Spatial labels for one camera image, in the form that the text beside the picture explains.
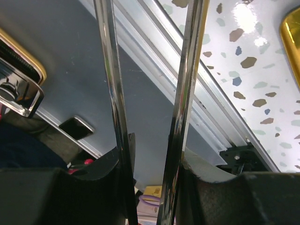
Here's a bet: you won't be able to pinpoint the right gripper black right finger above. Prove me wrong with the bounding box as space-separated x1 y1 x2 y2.
178 149 300 225

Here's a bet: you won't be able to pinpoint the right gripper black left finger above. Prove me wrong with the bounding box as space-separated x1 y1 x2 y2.
0 133 137 225

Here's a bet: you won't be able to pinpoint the metal serving tongs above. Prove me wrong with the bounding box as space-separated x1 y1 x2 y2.
0 0 210 225

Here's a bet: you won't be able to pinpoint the gold tin lid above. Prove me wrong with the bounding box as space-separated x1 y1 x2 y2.
279 7 300 89

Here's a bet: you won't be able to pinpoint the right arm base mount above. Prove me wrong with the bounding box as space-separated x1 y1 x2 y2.
217 143 270 175

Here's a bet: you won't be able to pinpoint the aluminium front rail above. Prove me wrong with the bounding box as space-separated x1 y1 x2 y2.
29 0 279 180

